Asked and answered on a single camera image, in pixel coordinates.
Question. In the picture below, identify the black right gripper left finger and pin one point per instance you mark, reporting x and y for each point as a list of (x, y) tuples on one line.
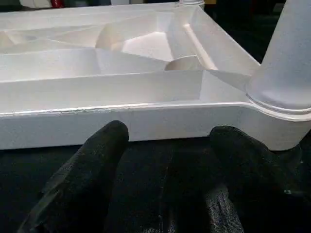
[(80, 184)]

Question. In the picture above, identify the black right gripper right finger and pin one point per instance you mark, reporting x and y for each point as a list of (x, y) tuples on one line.
[(262, 184)]

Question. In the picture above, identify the white plastic table top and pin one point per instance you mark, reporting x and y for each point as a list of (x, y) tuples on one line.
[(121, 72)]

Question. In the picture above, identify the white plastic table leg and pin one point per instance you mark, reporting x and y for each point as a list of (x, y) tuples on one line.
[(284, 60), (190, 2)]

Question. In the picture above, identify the black work mat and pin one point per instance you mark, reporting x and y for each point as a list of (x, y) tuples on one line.
[(158, 182)]

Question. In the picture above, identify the red packet behind glass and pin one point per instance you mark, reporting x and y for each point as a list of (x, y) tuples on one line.
[(57, 3)]

